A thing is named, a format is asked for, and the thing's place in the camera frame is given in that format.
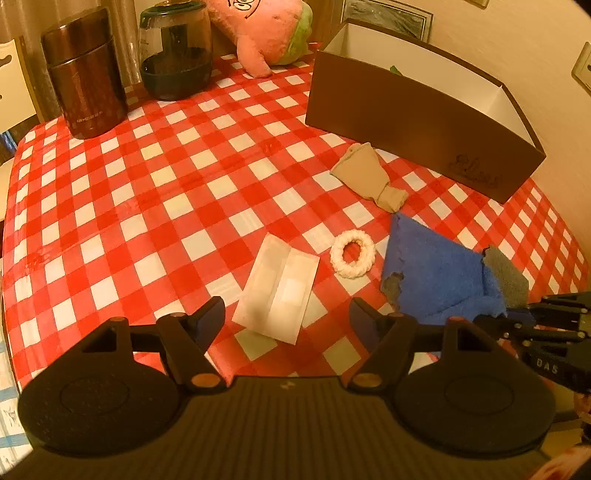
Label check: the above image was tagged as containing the red white checked tablecloth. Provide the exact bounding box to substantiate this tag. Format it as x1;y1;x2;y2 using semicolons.
2;48;585;393

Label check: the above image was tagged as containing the pink star plush toy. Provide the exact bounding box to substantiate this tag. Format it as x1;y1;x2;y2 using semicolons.
205;0;314;78

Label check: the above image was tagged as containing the blue white grid cloth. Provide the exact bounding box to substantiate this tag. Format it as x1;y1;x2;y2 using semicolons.
0;342;28;467

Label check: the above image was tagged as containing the brown cardboard box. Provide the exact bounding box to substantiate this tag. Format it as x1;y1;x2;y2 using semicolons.
305;18;548;205

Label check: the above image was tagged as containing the glass jar with green lid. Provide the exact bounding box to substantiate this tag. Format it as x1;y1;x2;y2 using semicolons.
139;1;214;101

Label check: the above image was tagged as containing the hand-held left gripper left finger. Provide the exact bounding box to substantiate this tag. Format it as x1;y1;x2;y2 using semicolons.
69;295;227;395

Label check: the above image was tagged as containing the blue towel with grey back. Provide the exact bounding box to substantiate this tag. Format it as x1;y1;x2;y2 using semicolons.
379;212;532;329

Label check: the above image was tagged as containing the brown metal thermos canister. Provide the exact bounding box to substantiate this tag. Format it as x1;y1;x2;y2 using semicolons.
41;7;129;140

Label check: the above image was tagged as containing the framed grey picture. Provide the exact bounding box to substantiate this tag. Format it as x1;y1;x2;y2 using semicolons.
342;0;435;43

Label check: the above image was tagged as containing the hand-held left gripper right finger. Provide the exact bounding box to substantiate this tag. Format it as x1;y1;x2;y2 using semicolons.
348;298;504;396

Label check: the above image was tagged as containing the white chair with gold trim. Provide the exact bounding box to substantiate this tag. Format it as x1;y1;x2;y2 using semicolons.
0;34;40;171

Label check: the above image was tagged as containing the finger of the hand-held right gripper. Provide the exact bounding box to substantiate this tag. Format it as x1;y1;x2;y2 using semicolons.
508;292;591;320
475;313;588;346

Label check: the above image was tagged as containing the beige wall plate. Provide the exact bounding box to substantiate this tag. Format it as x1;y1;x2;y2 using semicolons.
571;41;591;95

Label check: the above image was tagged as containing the clear plastic packet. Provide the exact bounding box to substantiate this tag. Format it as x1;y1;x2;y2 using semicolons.
232;233;321;344

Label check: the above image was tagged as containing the beige sock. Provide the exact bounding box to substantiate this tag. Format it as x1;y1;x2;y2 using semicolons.
329;142;409;214

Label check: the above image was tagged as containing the white fluffy scrunchie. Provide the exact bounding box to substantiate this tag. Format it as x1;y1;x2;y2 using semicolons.
329;229;377;281

